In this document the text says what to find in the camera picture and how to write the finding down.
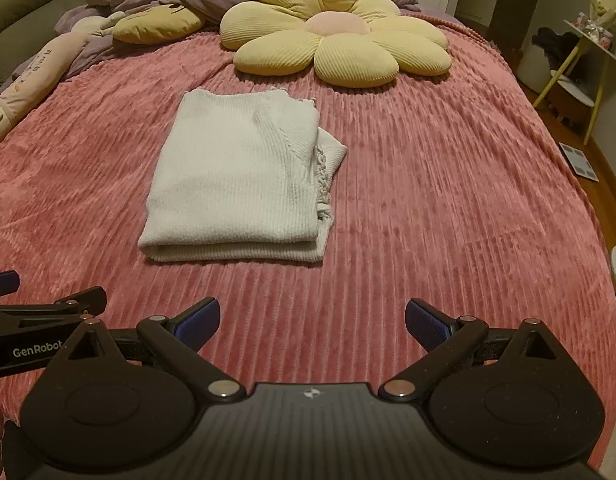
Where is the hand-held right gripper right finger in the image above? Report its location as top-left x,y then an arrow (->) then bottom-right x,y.
378,297 -> 559,401

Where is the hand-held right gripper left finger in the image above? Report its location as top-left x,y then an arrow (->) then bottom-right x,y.
68,296 -> 247,401

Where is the white knit sweater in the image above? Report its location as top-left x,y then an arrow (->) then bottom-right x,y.
138,87 -> 349,264

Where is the dark clothes pile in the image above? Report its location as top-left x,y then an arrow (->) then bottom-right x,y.
532,27 -> 578,68

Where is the pink ribbed blanket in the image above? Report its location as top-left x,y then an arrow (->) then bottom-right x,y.
0,10 -> 616,466

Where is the long pink plush pillow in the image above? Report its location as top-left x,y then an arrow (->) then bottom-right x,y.
0,16 -> 114,150

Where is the white bathroom scale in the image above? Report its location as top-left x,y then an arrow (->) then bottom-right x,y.
559,142 -> 601,182

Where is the yellow flower-shaped pillow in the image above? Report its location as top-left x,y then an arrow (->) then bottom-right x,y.
220,0 -> 452,88

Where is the green sofa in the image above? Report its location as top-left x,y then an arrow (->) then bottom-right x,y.
0,0 -> 89,86

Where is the yellow-legged side table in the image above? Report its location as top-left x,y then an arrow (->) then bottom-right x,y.
532,19 -> 616,146

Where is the small yellow face pillow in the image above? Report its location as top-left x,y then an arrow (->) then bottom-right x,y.
112,1 -> 206,45

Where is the cream wrapped bouquet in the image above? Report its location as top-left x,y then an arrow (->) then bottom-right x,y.
588,0 -> 616,43

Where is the dark wooden door frame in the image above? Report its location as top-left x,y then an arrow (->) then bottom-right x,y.
490,0 -> 538,47

